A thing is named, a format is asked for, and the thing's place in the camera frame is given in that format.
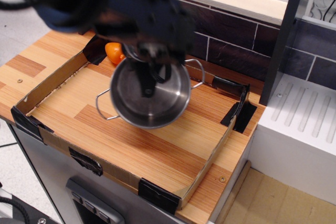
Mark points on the cardboard fence with black tape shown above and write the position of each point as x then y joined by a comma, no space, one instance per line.
192,158

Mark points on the dark grey shelf frame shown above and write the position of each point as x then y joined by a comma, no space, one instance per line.
244,36

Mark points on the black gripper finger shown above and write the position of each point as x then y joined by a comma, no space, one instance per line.
162,72
147,83

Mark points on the orange plastic toy fruit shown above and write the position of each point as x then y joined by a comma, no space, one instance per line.
114,52

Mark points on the grey oven control panel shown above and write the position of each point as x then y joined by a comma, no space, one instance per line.
90,208

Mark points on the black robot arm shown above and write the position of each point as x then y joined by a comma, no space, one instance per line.
67,16

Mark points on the metal pot with wire handles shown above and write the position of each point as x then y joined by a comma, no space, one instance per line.
151,98

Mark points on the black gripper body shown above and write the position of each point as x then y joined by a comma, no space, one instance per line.
157,31

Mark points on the white ribbed drainboard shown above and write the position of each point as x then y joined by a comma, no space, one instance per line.
303,111

